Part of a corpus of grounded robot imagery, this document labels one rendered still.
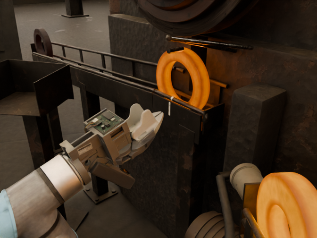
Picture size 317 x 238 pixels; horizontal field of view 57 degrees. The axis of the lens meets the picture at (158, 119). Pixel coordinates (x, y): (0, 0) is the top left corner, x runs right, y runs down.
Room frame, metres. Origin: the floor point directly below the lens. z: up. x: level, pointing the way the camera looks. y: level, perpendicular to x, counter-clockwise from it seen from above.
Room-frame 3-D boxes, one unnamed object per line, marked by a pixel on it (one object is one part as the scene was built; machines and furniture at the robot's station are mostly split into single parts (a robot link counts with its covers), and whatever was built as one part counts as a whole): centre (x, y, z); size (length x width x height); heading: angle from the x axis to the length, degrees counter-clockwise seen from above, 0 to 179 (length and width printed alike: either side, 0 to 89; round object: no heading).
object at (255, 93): (0.59, -0.22, 0.68); 0.11 x 0.08 x 0.24; 129
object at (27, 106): (0.97, 0.48, 0.36); 0.26 x 0.20 x 0.72; 74
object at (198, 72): (0.76, -0.06, 0.75); 0.18 x 0.03 x 0.18; 39
